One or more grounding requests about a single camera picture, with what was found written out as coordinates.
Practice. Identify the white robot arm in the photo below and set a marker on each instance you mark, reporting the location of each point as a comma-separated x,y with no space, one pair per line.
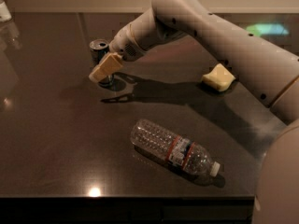
269,72

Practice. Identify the redbull can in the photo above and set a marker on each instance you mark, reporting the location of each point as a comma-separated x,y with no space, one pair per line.
99,48

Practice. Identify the clear plastic water bottle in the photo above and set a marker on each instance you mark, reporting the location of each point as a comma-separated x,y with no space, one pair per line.
179,151

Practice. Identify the yellow sponge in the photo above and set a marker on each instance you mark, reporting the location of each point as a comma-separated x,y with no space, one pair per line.
219,78

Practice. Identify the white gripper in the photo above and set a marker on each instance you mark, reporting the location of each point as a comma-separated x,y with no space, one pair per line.
121,43

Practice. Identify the white object at table corner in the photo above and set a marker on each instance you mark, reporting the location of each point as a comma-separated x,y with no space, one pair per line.
4,12

